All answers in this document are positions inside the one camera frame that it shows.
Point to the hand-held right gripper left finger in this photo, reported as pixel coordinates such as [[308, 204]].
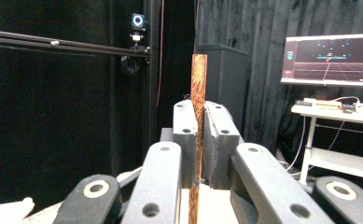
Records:
[[170, 168]]

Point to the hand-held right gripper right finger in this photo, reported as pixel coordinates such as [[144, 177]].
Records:
[[250, 180]]

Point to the brown wooden chopstick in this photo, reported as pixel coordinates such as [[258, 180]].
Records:
[[198, 87]]

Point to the white desk stand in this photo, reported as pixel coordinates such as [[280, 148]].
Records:
[[319, 113]]

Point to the tall black cabinet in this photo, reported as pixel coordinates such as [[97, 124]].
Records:
[[229, 81]]

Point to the flat white box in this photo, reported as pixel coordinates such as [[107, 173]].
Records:
[[322, 103]]

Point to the computer monitor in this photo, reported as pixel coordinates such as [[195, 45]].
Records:
[[328, 59]]

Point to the dark curtain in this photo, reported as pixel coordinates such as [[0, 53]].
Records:
[[263, 28]]

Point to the black metal post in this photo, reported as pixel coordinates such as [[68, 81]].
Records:
[[152, 93]]

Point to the black metal rail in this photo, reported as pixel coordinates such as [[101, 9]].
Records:
[[61, 45]]

